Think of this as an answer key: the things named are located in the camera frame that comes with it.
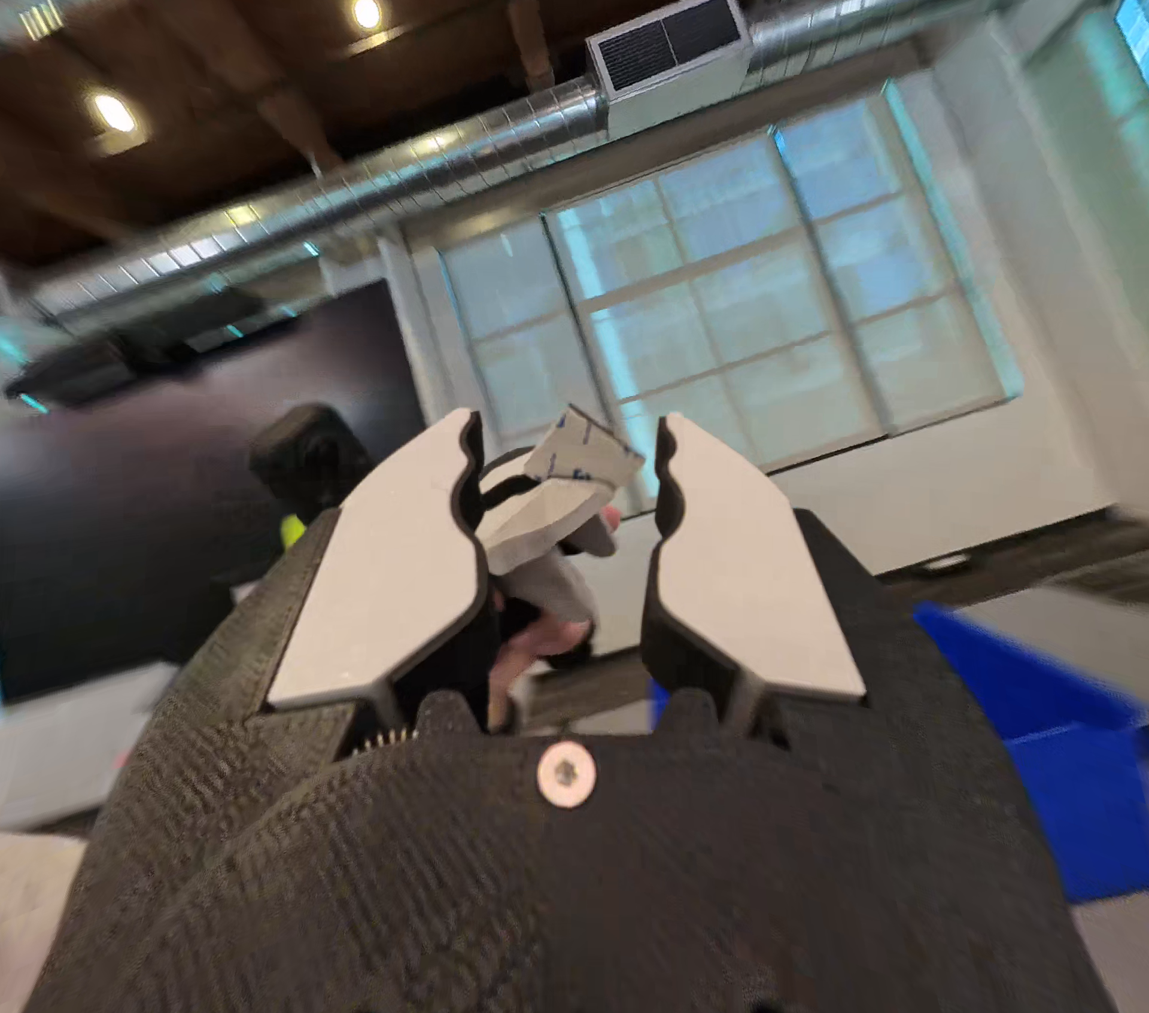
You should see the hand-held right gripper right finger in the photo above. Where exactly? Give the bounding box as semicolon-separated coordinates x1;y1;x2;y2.
637;412;869;731

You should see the person's left hand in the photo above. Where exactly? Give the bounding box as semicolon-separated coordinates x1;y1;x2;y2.
487;503;622;734

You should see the large gridded window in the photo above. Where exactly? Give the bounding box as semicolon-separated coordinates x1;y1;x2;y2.
435;80;1025;485

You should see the white table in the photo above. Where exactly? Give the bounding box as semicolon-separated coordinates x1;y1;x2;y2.
0;658;185;835

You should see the white air vent box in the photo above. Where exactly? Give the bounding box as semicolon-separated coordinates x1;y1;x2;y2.
585;0;753;135

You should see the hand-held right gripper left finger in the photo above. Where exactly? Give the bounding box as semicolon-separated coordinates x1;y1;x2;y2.
266;406;493;731

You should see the blue plastic bin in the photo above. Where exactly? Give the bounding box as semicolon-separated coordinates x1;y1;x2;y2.
911;602;1149;906

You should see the large black wall screen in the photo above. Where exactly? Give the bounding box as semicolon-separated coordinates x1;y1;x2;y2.
0;279;427;704

